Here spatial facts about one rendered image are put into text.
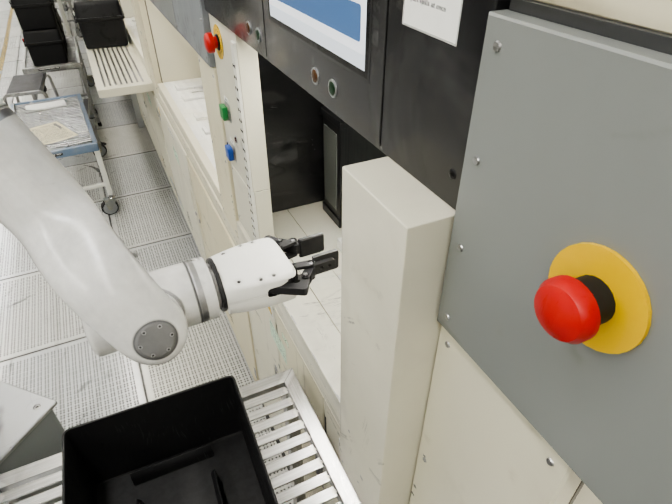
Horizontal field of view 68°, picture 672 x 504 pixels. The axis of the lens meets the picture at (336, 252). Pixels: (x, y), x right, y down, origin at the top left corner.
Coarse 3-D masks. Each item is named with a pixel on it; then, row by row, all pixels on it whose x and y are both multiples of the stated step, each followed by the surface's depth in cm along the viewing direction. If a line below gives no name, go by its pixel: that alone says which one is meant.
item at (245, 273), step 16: (256, 240) 71; (272, 240) 71; (224, 256) 68; (240, 256) 67; (256, 256) 67; (272, 256) 68; (224, 272) 65; (240, 272) 65; (256, 272) 65; (272, 272) 65; (288, 272) 65; (224, 288) 63; (240, 288) 63; (256, 288) 64; (272, 288) 65; (224, 304) 64; (240, 304) 64; (256, 304) 65; (272, 304) 66
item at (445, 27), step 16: (368, 0) 45; (416, 0) 39; (432, 0) 37; (448, 0) 36; (368, 16) 46; (416, 16) 39; (432, 16) 38; (448, 16) 36; (288, 32) 65; (368, 32) 47; (432, 32) 38; (448, 32) 36; (320, 48) 57; (368, 48) 47; (352, 64) 51; (368, 64) 48; (368, 80) 49; (224, 96) 112; (240, 112) 100; (272, 336) 132
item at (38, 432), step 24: (0, 384) 106; (0, 408) 101; (24, 408) 101; (48, 408) 101; (0, 432) 97; (24, 432) 97; (48, 432) 103; (0, 456) 93; (24, 456) 99; (48, 456) 105
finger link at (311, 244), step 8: (320, 232) 73; (280, 240) 73; (304, 240) 72; (312, 240) 73; (320, 240) 74; (288, 248) 73; (296, 248) 72; (304, 248) 73; (312, 248) 74; (320, 248) 74; (304, 256) 74
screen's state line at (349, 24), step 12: (288, 0) 62; (300, 0) 59; (312, 0) 56; (324, 0) 53; (336, 0) 51; (348, 0) 49; (312, 12) 57; (324, 12) 54; (336, 12) 51; (348, 12) 49; (360, 12) 47; (336, 24) 52; (348, 24) 50
